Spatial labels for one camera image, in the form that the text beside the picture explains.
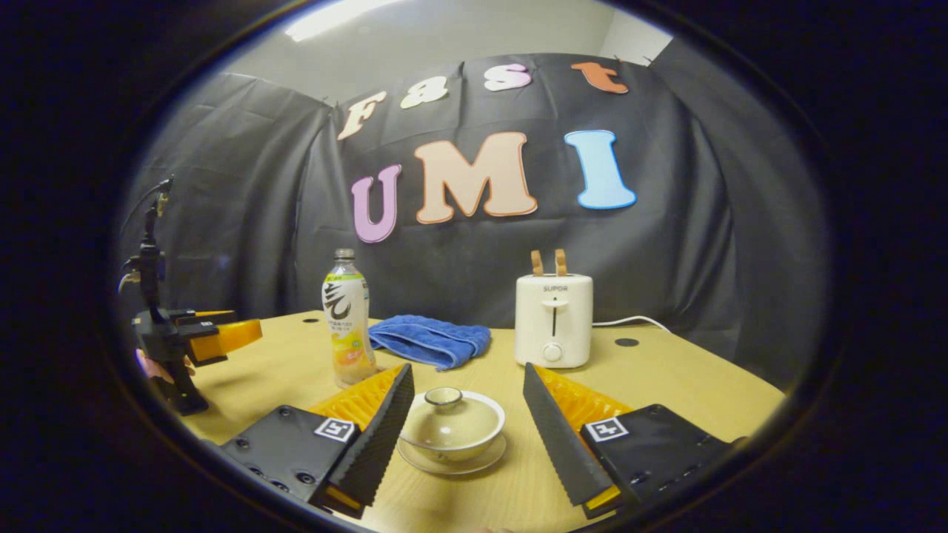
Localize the cream teacup lid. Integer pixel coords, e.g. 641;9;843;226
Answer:
409;386;502;453

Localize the cream ceramic teacup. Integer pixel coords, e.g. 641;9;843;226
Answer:
400;390;507;464

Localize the blue towel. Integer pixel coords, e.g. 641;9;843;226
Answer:
368;315;493;372

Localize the clear water bottle white label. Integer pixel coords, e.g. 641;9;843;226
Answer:
321;249;378;389

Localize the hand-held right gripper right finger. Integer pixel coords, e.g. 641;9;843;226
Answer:
523;363;741;520

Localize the white toaster cable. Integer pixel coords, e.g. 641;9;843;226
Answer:
592;315;672;335

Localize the white toaster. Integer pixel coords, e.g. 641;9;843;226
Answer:
514;273;595;369

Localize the cream ceramic saucer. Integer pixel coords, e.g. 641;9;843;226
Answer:
396;433;509;477

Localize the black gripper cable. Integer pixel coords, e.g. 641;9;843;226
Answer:
118;180;173;239

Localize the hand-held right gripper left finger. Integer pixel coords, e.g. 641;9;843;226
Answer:
220;363;415;519

